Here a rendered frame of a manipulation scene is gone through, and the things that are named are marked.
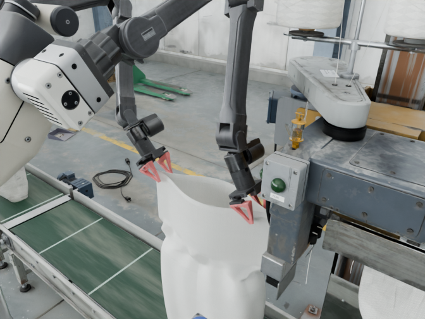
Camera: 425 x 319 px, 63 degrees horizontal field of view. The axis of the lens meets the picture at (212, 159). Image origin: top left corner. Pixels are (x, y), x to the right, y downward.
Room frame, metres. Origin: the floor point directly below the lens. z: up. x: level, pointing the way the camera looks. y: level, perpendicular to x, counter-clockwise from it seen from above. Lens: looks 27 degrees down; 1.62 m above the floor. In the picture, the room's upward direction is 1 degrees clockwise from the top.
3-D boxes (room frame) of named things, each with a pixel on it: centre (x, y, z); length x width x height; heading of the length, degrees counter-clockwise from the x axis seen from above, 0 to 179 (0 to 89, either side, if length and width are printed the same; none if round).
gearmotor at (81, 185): (2.07, 0.98, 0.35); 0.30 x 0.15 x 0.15; 53
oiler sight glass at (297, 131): (0.64, -0.17, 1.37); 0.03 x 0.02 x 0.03; 53
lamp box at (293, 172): (0.58, -0.14, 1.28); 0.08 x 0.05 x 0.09; 53
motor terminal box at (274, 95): (1.11, -0.22, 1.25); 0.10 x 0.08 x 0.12; 168
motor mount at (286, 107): (0.99, -0.33, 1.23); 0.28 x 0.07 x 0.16; 53
